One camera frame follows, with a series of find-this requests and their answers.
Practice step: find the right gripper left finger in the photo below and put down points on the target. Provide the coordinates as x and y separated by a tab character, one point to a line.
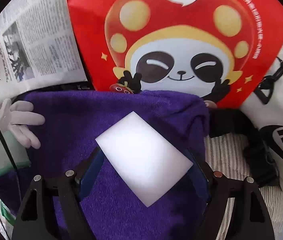
36	217

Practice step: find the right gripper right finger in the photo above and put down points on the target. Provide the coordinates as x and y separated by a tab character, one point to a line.
239	200

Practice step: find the white sponge block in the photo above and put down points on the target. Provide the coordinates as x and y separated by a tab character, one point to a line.
144	159

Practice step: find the white glove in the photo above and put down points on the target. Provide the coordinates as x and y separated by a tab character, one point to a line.
16	117

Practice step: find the purple towel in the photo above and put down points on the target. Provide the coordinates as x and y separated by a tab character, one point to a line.
74	119

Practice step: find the newspaper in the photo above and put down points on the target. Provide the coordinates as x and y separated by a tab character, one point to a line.
37	47

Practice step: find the red panda paper bag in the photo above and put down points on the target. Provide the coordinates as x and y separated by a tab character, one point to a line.
218	50

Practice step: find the black bag strap buckle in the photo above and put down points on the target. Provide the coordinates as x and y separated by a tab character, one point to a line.
265	89

